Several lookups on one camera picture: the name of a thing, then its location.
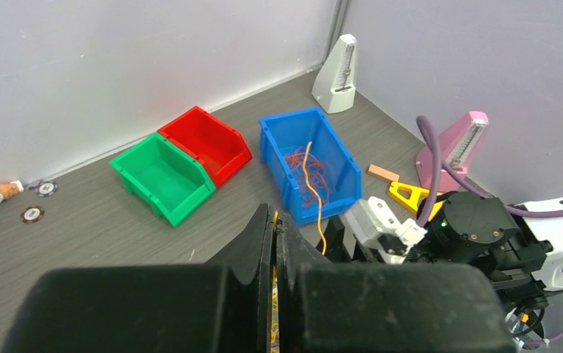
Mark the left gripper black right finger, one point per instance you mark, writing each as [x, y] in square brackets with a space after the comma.
[365, 307]

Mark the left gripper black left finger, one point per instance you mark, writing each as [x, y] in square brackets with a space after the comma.
[221, 305]

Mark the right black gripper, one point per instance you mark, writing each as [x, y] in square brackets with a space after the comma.
[335, 244]

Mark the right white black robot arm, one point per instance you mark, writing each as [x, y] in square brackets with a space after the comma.
[518, 248]

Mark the blue plastic bin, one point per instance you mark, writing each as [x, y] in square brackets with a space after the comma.
[310, 165]

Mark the small orange block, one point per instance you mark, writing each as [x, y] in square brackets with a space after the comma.
[382, 173]

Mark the green plastic bin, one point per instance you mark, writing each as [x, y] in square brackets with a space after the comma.
[166, 178]

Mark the red plastic bin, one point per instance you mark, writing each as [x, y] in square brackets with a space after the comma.
[218, 147]

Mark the pink metronome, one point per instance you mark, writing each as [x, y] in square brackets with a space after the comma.
[458, 144]

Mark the white metronome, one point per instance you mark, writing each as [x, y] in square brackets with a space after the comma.
[334, 88]

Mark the small white gear disc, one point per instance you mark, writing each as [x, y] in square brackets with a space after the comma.
[46, 188]

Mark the small round gear disc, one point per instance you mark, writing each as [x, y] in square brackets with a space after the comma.
[32, 214]

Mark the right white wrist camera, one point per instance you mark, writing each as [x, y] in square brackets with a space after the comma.
[376, 227]

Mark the right yellow triangle frame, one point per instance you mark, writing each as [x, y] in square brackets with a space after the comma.
[408, 196]

